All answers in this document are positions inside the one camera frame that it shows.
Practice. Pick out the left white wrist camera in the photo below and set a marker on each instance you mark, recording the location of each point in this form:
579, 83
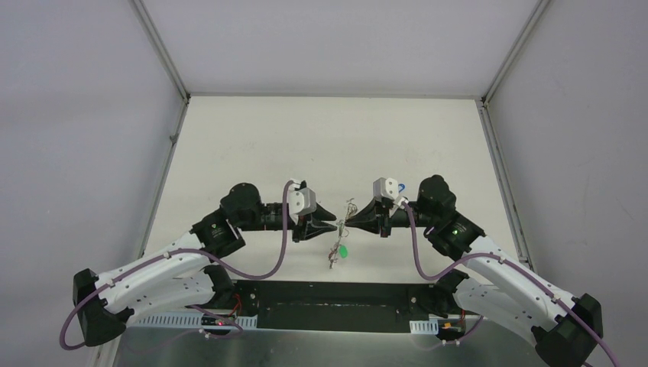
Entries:
301, 199

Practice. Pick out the right white cable duct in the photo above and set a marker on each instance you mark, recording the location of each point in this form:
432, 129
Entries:
424, 327

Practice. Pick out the left white cable duct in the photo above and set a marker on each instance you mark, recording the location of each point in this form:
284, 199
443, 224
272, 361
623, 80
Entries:
182, 320

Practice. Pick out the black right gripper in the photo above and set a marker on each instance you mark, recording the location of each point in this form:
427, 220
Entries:
367, 218

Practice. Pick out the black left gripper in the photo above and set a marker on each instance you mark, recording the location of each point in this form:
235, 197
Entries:
298, 223

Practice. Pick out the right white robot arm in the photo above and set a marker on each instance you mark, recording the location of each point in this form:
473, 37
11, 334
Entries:
470, 272

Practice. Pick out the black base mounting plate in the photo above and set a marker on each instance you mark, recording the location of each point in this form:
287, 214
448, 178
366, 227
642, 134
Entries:
334, 306

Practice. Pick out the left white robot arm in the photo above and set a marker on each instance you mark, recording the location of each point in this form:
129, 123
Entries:
190, 271

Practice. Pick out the grey perforated key organizer plate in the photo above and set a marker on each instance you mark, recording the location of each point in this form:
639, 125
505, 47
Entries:
342, 233

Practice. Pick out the white cable duct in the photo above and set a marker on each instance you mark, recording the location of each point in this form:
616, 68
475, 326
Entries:
424, 327
182, 320

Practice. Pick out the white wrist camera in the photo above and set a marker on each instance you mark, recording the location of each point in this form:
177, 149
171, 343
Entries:
301, 199
385, 189

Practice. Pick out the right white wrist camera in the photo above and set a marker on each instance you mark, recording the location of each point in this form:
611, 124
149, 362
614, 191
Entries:
385, 189

